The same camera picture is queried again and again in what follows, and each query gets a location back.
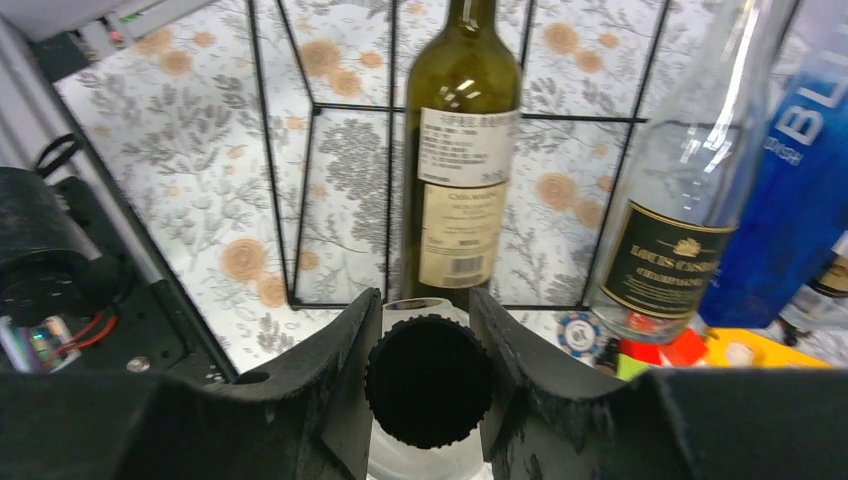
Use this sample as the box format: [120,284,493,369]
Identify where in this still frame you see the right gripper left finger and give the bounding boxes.
[218,288,381,479]

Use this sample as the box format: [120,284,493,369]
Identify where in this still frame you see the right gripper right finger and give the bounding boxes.
[469,289,656,479]

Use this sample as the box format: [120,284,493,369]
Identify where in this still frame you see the clear bottle black cap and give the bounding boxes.
[365,297,490,479]

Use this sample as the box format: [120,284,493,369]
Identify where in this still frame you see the black wire wine rack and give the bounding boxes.
[245,0,800,311]

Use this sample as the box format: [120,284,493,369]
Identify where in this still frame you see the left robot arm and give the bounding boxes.
[1,134,135,328]

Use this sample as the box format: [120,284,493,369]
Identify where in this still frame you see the clear bottle gold label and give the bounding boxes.
[777,231,847,346]

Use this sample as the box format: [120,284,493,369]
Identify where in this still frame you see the clear bottle black label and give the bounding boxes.
[586,1,797,344]

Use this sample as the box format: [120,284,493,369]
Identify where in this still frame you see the dark green wine bottle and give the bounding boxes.
[400,1,522,310]

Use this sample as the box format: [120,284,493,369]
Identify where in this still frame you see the blue triangular bottle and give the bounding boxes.
[699,12,847,328]

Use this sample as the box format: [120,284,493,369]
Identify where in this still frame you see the green block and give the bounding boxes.
[615,353,652,382]

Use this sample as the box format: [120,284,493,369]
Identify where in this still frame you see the red block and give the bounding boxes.
[619,329,707,367]

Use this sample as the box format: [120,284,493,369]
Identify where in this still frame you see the yellow triangle block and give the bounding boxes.
[702,328,831,368]

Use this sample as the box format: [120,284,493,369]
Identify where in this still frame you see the floral table mat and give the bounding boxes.
[58,1,558,370]

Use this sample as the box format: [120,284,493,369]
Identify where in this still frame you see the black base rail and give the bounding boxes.
[25,33,238,384]

